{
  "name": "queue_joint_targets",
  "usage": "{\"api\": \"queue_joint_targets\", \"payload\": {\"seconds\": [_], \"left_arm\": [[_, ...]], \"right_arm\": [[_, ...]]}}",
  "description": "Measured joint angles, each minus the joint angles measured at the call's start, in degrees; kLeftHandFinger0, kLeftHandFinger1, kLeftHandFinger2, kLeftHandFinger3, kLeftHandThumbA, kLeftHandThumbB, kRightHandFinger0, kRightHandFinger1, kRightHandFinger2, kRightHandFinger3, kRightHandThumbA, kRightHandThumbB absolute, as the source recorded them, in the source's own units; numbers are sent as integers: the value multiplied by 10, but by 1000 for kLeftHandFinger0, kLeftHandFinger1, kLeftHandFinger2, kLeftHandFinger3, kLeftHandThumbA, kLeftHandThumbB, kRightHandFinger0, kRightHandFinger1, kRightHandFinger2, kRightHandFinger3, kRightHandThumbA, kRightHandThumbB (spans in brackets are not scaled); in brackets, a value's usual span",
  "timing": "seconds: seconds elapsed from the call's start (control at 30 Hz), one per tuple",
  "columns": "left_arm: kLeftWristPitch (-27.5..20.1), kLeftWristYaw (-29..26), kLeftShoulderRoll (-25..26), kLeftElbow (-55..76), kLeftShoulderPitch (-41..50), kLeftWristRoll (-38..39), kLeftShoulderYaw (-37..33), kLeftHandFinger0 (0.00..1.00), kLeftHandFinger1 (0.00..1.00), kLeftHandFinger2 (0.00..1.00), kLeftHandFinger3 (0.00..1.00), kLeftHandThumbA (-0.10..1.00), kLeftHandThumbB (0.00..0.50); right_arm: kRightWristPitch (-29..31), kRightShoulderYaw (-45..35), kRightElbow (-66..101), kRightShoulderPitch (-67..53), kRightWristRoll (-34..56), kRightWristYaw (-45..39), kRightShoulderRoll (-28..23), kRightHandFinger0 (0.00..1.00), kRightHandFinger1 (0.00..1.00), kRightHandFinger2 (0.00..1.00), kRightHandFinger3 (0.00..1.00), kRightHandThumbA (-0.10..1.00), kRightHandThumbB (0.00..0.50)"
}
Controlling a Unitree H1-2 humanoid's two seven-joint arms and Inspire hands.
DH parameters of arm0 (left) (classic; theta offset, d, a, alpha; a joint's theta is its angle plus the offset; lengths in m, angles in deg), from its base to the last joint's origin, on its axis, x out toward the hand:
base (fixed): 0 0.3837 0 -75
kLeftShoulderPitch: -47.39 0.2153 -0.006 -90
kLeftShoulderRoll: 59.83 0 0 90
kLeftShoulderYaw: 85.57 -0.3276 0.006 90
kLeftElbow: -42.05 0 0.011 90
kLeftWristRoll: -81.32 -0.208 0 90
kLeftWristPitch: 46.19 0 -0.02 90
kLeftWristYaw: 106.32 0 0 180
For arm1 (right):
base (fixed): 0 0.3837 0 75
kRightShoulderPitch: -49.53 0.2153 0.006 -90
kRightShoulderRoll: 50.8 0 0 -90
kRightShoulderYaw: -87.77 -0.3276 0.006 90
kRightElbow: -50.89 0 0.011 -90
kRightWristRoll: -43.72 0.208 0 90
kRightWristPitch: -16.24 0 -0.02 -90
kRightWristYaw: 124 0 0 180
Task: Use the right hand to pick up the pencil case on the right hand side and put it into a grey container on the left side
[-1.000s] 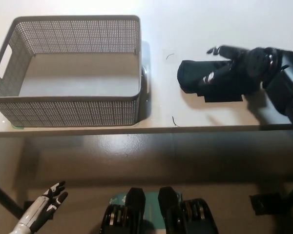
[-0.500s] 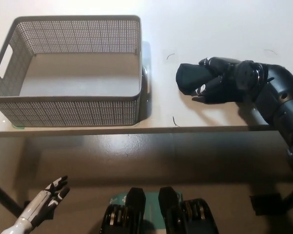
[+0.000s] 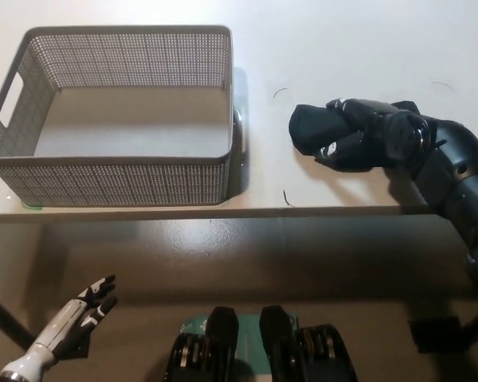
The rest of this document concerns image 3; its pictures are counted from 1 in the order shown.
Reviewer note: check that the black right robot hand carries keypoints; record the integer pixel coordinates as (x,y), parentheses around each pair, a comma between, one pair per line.
(386,127)

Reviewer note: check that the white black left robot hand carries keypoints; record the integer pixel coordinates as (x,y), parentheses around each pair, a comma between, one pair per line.
(59,324)

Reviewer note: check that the black fabric pencil case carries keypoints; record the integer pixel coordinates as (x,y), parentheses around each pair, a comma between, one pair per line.
(306,127)

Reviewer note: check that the grey perforated plastic basket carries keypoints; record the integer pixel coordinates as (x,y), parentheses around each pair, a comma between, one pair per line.
(103,185)

